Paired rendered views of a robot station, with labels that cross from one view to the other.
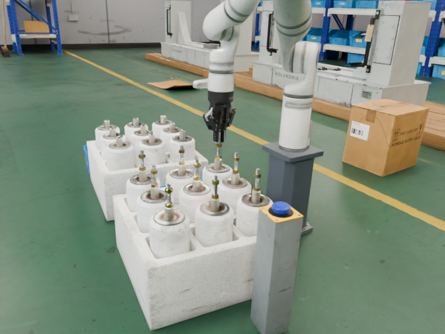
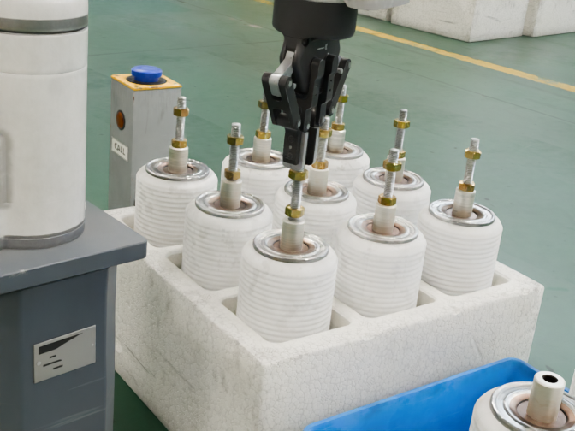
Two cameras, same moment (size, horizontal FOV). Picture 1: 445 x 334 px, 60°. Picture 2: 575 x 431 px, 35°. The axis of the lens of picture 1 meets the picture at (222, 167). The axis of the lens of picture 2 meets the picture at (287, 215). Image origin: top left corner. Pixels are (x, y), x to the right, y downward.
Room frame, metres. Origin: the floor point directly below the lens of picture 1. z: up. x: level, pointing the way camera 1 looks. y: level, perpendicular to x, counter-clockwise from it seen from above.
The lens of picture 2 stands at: (1.92, -0.14, 0.61)
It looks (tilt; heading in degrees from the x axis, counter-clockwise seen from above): 22 degrees down; 169
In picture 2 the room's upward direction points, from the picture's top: 6 degrees clockwise
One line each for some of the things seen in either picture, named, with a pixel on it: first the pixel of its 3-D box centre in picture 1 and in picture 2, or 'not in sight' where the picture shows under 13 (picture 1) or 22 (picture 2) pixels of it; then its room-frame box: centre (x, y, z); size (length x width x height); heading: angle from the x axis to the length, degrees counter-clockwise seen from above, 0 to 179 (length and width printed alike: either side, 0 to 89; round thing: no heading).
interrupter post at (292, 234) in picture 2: (218, 164); (292, 234); (1.12, 0.01, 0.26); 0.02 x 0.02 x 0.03
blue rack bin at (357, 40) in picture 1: (369, 40); not in sight; (6.16, -2.15, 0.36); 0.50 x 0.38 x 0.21; 124
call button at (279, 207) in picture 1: (281, 209); (146, 75); (0.73, -0.13, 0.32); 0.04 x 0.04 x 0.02
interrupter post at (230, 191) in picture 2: (235, 178); (230, 193); (1.01, -0.04, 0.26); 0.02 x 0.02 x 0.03
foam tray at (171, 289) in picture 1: (196, 239); (302, 314); (0.96, 0.07, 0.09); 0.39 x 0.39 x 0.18; 27
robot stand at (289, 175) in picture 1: (287, 189); (30, 380); (1.20, -0.23, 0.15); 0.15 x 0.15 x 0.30; 33
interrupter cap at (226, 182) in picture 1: (234, 183); (229, 204); (1.01, -0.04, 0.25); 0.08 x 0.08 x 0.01
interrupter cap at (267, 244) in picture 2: (218, 168); (290, 246); (1.12, 0.01, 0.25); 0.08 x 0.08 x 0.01
